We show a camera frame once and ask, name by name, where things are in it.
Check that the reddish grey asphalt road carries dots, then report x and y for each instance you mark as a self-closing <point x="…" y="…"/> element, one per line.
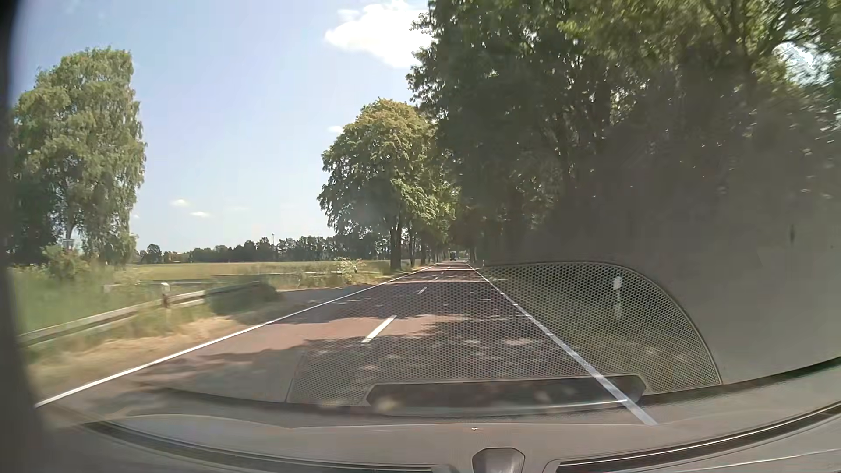
<point x="420" y="309"/>

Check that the large roadside tree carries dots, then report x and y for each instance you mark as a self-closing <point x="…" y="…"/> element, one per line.
<point x="387" y="171"/>

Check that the road markings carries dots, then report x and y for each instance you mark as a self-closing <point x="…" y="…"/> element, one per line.
<point x="379" y="328"/>

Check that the distant line of trees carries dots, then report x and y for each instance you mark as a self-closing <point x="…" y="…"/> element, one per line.
<point x="263" y="251"/>

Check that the shaded grass verge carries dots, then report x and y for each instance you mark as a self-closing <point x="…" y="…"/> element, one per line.
<point x="591" y="309"/>

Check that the car's own bonnet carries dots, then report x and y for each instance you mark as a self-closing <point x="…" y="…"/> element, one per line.
<point x="420" y="440"/>

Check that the green grass field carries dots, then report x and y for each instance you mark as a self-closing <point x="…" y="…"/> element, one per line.
<point x="217" y="270"/>

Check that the row of dark trees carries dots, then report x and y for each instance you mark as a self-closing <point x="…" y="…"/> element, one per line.
<point x="624" y="131"/>

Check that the dry grass verge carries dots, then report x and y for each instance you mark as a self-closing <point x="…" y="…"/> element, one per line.
<point x="118" y="351"/>

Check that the tall green tree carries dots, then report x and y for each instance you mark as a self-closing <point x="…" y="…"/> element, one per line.
<point x="79" y="157"/>

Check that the green bush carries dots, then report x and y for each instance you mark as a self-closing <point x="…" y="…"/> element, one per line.
<point x="66" y="264"/>

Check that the white marker post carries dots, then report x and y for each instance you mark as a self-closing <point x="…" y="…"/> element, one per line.
<point x="617" y="292"/>

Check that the grey metal guard rail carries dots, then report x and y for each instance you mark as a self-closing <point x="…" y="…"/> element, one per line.
<point x="118" y="314"/>

